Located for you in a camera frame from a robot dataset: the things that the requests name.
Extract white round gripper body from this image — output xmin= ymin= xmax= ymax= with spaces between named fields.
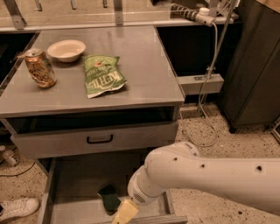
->
xmin=128 ymin=165 xmax=166 ymax=205

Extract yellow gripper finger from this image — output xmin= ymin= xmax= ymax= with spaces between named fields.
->
xmin=112 ymin=199 xmax=139 ymax=224

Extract green and yellow sponge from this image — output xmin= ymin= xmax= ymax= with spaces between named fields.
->
xmin=97 ymin=185 xmax=121 ymax=215

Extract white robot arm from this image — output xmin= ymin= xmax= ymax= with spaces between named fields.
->
xmin=112 ymin=142 xmax=280 ymax=224

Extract grey open lower drawer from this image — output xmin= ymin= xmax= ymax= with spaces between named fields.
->
xmin=38 ymin=147 xmax=189 ymax=224

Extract grey drawer cabinet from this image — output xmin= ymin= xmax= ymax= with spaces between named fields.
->
xmin=0 ymin=26 xmax=184 ymax=170

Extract grey upper drawer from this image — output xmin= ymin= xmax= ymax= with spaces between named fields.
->
xmin=11 ymin=122 xmax=179 ymax=158

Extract white sneaker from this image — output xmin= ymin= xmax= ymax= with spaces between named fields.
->
xmin=0 ymin=198 xmax=39 ymax=221

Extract green chip bag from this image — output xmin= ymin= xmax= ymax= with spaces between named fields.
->
xmin=82 ymin=55 xmax=127 ymax=99

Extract small can on floor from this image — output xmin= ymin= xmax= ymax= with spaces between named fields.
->
xmin=3 ymin=150 xmax=19 ymax=166

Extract white ceramic bowl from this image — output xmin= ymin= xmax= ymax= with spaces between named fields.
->
xmin=47 ymin=39 xmax=86 ymax=63

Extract gold soda can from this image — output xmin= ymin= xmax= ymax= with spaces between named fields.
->
xmin=24 ymin=48 xmax=56 ymax=88

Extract white power adapter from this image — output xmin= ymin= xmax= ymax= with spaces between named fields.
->
xmin=195 ymin=7 xmax=214 ymax=27

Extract black drawer handle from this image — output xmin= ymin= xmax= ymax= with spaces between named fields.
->
xmin=86 ymin=134 xmax=114 ymax=144

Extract black cable on floor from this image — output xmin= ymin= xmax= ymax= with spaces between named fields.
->
xmin=0 ymin=161 xmax=37 ymax=178

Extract grey wall bracket block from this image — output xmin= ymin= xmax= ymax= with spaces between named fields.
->
xmin=178 ymin=73 xmax=224 ymax=95

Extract white cable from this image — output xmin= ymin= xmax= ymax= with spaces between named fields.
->
xmin=178 ymin=21 xmax=220 ymax=148

